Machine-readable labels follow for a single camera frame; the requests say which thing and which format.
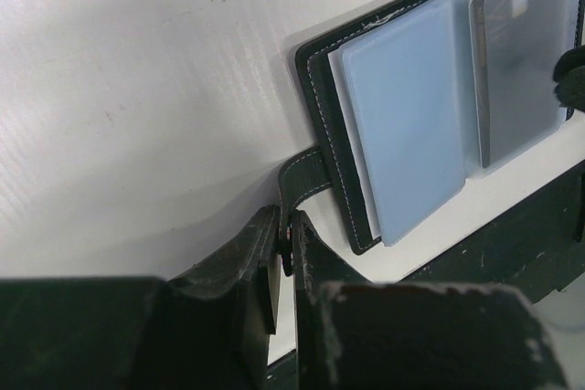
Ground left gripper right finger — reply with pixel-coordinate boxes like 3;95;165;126
290;211;569;389

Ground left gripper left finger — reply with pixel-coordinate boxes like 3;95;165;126
1;206;280;389

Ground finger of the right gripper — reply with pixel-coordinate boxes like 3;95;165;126
553;46;585;111

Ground black leather card holder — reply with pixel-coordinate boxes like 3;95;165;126
279;0;584;274

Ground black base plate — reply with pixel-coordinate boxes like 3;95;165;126
268;166;584;389

